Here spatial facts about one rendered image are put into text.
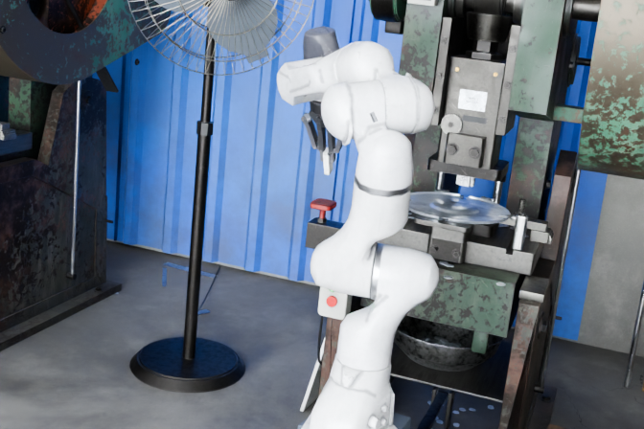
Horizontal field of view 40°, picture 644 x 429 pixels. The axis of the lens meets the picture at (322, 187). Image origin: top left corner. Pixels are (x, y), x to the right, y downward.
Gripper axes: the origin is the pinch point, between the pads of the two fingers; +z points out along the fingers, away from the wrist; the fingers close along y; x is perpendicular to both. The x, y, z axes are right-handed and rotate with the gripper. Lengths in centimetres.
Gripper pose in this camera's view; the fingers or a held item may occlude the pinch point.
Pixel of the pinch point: (328, 161)
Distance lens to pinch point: 233.2
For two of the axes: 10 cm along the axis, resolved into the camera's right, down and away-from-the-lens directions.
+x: 3.5, -5.9, 7.3
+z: 0.5, 7.9, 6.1
